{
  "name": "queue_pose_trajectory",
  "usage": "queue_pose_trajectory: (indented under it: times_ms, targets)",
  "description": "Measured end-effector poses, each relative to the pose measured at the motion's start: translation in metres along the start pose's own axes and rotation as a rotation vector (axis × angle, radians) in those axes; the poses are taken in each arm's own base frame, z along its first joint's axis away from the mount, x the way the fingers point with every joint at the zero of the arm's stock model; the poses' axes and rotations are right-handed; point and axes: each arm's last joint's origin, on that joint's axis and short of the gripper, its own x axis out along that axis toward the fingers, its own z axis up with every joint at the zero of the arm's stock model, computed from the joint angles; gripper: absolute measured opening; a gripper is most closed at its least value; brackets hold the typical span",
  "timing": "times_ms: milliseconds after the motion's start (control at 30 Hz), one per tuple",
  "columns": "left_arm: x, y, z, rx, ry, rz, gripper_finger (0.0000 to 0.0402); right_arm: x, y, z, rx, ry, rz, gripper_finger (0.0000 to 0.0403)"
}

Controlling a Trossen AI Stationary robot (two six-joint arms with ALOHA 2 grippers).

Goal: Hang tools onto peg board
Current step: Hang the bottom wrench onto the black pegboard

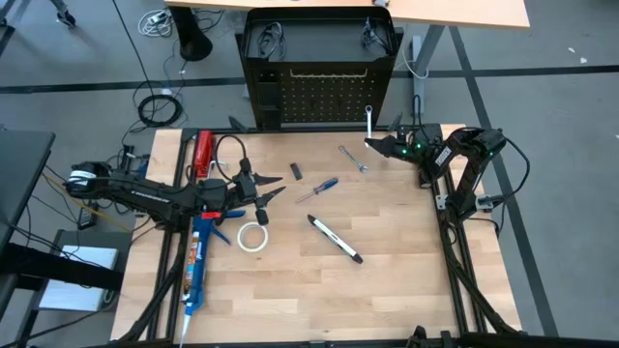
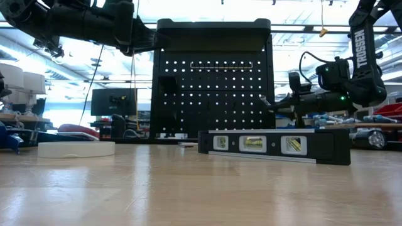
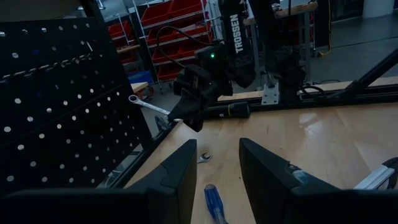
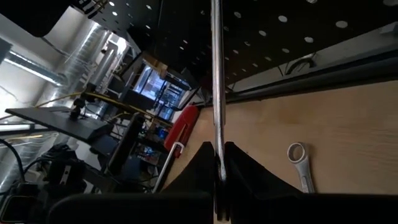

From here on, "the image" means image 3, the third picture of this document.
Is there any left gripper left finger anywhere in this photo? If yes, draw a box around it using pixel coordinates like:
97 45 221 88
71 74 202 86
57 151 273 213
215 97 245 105
0 139 198 224

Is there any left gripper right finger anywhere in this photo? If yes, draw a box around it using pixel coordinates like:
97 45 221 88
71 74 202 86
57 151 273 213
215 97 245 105
238 138 398 224

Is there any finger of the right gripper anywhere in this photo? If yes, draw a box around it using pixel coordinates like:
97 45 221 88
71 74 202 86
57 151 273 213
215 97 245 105
169 92 210 123
182 114 206 134

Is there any silver combination wrench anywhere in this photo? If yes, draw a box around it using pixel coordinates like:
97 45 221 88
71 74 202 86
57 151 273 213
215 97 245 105
128 95 184 123
197 152 213 164

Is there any blue handled screwdriver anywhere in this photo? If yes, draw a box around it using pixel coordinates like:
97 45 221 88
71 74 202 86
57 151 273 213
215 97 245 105
203 183 229 224

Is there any black flashlight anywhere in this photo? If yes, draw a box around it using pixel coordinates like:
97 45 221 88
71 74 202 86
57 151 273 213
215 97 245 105
203 101 251 121

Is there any blue storage bin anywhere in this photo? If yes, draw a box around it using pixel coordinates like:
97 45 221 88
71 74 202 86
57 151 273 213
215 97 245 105
129 70 155 85

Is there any red bin storage rack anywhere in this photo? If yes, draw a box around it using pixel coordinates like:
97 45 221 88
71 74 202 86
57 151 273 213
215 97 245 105
107 0 215 83

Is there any black pegboard tool cart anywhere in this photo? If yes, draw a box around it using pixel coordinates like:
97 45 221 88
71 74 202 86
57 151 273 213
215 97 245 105
0 0 153 200

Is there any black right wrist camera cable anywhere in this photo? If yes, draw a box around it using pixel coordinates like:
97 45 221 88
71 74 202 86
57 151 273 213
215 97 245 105
155 26 218 68

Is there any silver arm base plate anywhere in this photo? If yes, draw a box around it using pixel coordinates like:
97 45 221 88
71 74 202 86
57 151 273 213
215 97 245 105
261 82 280 106

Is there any metal wire tool rack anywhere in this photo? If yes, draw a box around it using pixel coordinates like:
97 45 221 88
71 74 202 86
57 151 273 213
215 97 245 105
0 52 94 83

